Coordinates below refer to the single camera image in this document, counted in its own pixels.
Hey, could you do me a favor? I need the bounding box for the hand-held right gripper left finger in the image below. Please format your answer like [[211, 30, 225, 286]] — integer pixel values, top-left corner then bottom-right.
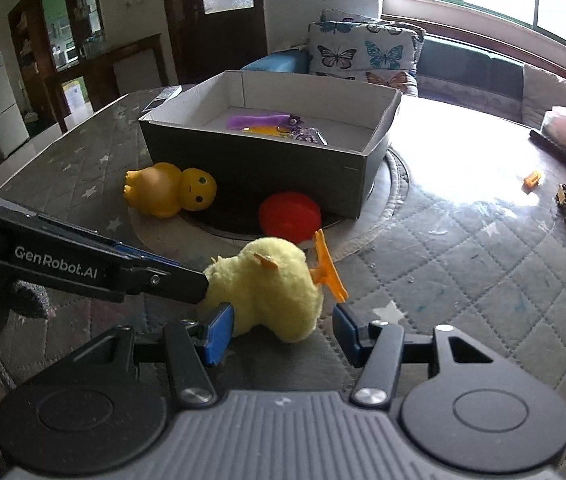
[[70, 302, 235, 407]]

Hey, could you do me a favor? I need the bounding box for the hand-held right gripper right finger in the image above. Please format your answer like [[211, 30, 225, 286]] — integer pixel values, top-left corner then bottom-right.
[[333, 304, 494, 407]]

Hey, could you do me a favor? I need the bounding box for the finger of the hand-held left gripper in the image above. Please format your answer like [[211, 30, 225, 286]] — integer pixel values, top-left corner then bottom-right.
[[110, 242, 186, 268], [123, 262, 210, 306]]

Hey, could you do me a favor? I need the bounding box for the yellow plush chick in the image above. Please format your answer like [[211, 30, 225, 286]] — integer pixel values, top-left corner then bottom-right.
[[203, 229, 351, 344]]

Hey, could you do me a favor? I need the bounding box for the yellow rubber duck figure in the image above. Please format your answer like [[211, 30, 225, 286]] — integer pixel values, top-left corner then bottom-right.
[[124, 161, 218, 218]]

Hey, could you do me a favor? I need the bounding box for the red ball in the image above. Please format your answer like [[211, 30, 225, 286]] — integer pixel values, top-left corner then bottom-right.
[[258, 191, 322, 243]]

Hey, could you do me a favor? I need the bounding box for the grey cardboard box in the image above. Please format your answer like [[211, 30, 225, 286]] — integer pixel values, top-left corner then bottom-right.
[[138, 70, 404, 221]]

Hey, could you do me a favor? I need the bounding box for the purple toy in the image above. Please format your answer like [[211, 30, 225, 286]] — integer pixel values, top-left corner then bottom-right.
[[227, 113, 291, 131]]

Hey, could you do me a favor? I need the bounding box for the clear purple toy car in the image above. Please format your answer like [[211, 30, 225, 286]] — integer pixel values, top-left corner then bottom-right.
[[283, 115, 331, 147]]

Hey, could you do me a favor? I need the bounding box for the white refrigerator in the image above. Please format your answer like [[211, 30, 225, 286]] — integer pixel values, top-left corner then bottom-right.
[[0, 51, 31, 157]]

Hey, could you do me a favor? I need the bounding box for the silver remote control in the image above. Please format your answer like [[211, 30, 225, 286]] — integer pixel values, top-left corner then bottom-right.
[[143, 86, 184, 113]]

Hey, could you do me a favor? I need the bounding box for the dark wooden sideboard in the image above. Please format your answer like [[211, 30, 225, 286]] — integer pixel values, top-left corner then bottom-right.
[[45, 34, 168, 133]]

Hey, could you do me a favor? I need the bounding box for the dark wooden display cabinet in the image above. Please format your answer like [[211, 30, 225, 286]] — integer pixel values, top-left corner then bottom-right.
[[8, 0, 108, 131]]

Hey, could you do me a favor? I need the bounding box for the dark wooden door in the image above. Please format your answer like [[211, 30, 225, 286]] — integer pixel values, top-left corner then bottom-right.
[[158, 0, 268, 86]]

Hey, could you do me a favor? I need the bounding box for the large butterfly print pillow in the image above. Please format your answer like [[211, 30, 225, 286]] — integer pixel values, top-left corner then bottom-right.
[[308, 21, 421, 96]]

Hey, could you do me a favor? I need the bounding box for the blue sofa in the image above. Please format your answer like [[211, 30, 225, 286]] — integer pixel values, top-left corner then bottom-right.
[[240, 35, 566, 171]]

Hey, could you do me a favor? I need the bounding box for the small butterfly print pillow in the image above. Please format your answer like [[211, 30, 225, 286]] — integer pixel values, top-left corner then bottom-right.
[[320, 8, 426, 41]]

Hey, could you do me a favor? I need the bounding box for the grey cushion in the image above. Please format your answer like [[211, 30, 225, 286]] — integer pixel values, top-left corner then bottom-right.
[[522, 64, 566, 131]]

